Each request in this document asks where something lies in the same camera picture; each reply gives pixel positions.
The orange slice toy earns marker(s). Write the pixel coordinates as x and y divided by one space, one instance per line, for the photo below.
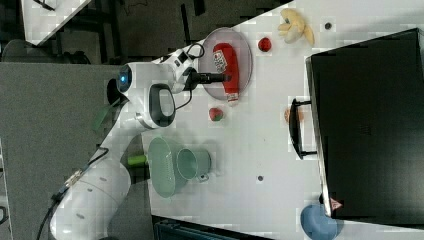
287 114

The green pepper toy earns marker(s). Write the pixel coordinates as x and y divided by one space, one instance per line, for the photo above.
139 160

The blue plastic cup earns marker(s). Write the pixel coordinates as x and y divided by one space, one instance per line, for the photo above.
316 224

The silver black toaster oven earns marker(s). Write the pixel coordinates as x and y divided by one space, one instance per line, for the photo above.
367 109

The red plush ketchup bottle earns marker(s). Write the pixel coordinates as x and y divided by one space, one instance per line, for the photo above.
226 62

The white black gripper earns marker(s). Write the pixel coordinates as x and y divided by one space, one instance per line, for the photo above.
182 65

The small red strawberry toy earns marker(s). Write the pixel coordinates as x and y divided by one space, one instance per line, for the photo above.
264 44

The green plastic mug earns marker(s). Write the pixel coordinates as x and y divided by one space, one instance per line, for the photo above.
194 164

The green perforated colander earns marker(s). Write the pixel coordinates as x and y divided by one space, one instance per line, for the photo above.
162 158

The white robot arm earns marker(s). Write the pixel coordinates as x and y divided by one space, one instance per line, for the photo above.
87 202

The yellow plush banana toy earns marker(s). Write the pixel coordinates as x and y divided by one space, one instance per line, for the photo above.
294 27

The large red strawberry toy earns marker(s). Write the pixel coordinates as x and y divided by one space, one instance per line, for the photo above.
216 114

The grey round plate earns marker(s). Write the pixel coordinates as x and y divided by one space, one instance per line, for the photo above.
241 48

